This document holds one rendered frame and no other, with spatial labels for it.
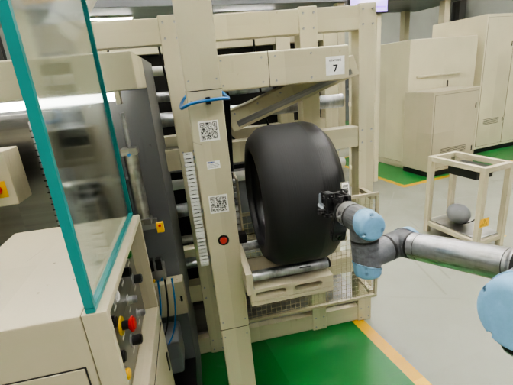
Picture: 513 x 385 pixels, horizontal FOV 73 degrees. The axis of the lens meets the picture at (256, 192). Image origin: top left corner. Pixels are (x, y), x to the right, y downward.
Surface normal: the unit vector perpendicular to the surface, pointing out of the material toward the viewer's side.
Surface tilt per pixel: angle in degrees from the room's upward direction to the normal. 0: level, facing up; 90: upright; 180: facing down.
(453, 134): 90
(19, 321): 0
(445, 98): 90
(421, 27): 90
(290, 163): 51
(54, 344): 90
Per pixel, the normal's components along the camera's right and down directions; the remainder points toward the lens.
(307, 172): 0.12, -0.24
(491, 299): -0.90, 0.10
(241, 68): 0.20, 0.29
